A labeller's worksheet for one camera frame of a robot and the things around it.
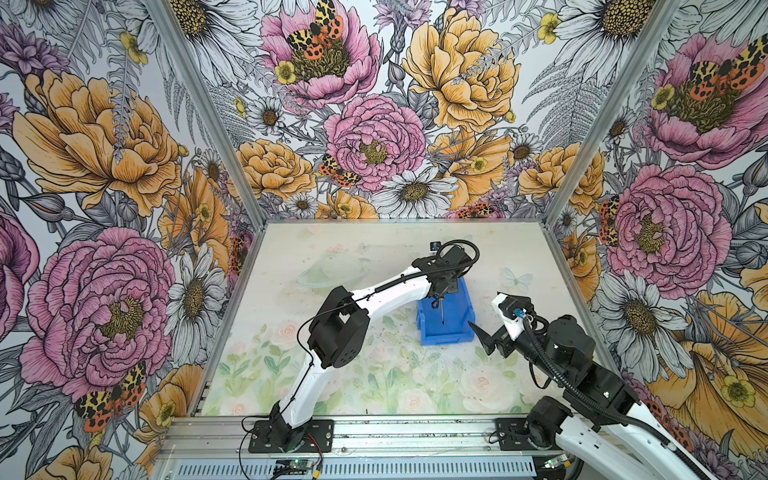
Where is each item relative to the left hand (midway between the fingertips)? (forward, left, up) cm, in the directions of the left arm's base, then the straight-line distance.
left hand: (440, 288), depth 92 cm
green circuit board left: (-42, +37, -9) cm, 57 cm away
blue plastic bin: (-10, -2, -5) cm, 11 cm away
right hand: (-17, -7, +15) cm, 24 cm away
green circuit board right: (-43, -23, -9) cm, 49 cm away
